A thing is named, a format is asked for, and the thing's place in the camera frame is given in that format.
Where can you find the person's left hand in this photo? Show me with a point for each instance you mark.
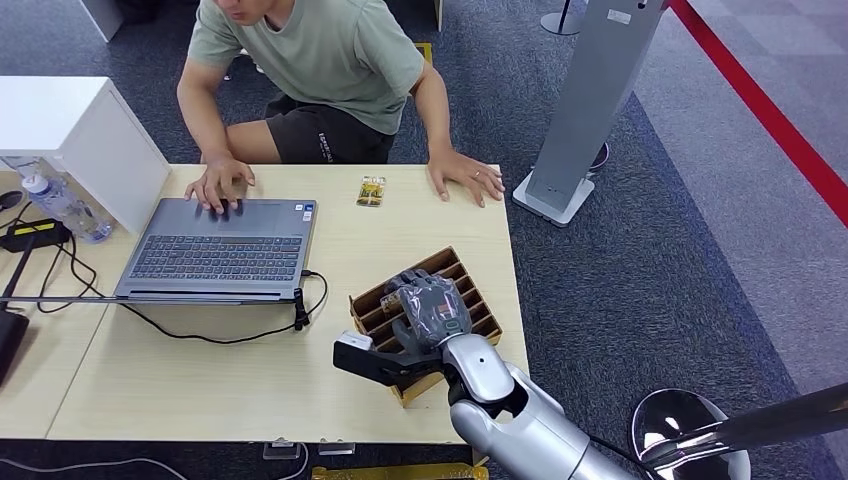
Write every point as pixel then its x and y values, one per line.
pixel 464 177

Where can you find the person's right hand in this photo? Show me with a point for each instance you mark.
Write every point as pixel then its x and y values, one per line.
pixel 218 182

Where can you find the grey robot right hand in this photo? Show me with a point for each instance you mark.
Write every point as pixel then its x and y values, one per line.
pixel 434 311

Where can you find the person's right forearm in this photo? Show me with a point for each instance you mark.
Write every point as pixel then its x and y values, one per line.
pixel 202 112

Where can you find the person's left forearm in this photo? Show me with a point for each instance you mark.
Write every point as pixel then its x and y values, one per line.
pixel 437 112

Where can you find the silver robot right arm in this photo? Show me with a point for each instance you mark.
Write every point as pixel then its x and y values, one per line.
pixel 530 437

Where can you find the wooden slotted card holder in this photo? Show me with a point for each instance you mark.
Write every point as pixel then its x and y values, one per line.
pixel 480 318

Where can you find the person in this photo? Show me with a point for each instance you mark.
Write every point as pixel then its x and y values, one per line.
pixel 331 60

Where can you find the grey laptop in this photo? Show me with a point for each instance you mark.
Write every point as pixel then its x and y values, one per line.
pixel 218 255

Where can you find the yellow floor marker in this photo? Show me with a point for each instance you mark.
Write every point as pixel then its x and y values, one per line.
pixel 426 52

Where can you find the white cabinet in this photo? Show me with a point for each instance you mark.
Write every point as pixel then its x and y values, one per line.
pixel 79 132

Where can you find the grey kiosk pillar stand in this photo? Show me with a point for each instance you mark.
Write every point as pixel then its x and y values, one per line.
pixel 590 99

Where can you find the clear plastic water bottle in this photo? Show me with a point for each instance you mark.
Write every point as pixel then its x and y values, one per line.
pixel 63 206

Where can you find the yellow tape strip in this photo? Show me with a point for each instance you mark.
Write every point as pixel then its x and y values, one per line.
pixel 397 473

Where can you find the grey round stanchion base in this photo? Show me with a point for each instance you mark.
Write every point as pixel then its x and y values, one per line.
pixel 562 23

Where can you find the black power adapter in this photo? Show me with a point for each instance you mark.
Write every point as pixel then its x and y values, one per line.
pixel 33 235

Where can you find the white furniture panel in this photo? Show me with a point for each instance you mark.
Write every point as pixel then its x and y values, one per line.
pixel 102 16

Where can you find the black router with antenna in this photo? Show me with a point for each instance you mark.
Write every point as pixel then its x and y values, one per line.
pixel 10 338

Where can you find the chrome stanchion base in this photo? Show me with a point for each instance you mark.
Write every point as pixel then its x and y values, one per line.
pixel 669 424

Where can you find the red barrier belt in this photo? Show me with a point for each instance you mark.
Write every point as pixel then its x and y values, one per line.
pixel 762 109

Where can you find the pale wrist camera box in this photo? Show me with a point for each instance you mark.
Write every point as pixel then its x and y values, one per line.
pixel 378 361

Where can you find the clear plastic desk bracket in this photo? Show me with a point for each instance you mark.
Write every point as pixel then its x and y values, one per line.
pixel 281 450
pixel 336 448

